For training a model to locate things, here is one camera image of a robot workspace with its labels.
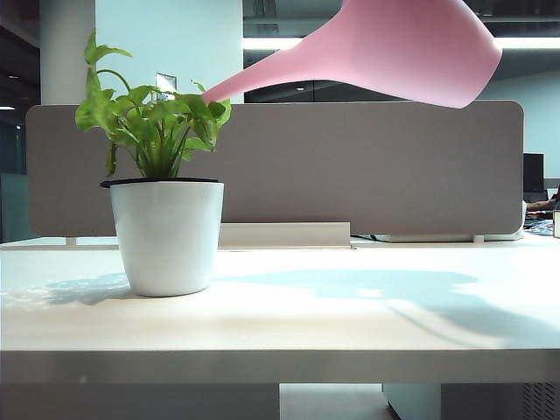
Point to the green leafy plant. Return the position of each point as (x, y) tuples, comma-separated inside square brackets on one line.
[(153, 131)]

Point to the white plant pot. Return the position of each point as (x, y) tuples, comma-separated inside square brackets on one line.
[(166, 245)]

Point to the small poster on pillar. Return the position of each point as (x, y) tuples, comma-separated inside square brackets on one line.
[(165, 82)]

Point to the person's forearm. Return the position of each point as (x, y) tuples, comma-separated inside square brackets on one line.
[(542, 205)]

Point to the black computer monitor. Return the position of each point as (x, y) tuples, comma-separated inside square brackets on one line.
[(534, 172)]

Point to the white divider foot bracket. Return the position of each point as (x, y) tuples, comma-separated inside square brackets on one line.
[(71, 241)]

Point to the small beige box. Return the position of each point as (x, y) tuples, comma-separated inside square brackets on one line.
[(556, 224)]

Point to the pink plastic watering can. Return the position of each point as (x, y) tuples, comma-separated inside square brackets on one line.
[(394, 52)]

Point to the black inner pot rim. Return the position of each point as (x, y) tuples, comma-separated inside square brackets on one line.
[(107, 184)]

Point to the grey desk divider panel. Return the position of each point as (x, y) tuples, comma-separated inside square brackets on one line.
[(350, 175)]

